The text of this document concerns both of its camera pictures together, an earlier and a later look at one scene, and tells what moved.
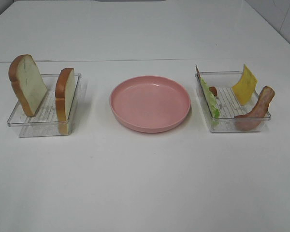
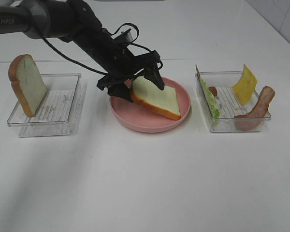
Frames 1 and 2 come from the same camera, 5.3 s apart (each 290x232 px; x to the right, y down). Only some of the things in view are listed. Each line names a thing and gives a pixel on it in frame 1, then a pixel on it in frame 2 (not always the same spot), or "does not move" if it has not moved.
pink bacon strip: [253, 120] does not move
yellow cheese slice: [244, 88] does not move
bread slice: [64, 91] -> [165, 102]
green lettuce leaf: [210, 99] does not move
